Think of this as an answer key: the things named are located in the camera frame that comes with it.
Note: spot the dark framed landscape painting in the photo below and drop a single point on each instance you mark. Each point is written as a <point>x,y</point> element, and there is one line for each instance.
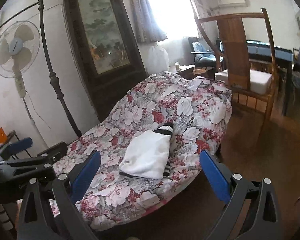
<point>105,49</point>

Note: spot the white wall air conditioner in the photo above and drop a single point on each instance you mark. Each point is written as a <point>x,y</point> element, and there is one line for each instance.
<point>232,3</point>

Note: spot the patterned window curtain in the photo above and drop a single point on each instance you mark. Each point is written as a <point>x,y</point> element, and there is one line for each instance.
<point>146,28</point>

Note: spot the small jar on side table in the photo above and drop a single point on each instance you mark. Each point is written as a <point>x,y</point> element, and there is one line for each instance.
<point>177,66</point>

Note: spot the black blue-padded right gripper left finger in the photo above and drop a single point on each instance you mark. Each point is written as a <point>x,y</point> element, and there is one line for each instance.
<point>49,212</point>

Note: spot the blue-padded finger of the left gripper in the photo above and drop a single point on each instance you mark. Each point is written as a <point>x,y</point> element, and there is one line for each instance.
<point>14,148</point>

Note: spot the white sweater with black stripes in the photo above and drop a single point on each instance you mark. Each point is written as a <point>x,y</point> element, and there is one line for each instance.
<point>147,155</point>

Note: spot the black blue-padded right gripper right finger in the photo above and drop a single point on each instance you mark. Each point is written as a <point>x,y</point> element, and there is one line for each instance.
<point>263,218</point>

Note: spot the wooden chair with white cushion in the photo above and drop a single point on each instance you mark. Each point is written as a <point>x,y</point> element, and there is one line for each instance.
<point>231,29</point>

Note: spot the floral red white bedspread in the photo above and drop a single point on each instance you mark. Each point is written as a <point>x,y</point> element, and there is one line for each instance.
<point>199,110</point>

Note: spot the white standing fan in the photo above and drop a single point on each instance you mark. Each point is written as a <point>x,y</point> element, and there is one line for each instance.
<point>19,46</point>

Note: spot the dark armchair by window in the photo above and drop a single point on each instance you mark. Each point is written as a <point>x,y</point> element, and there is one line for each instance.
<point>203,55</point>

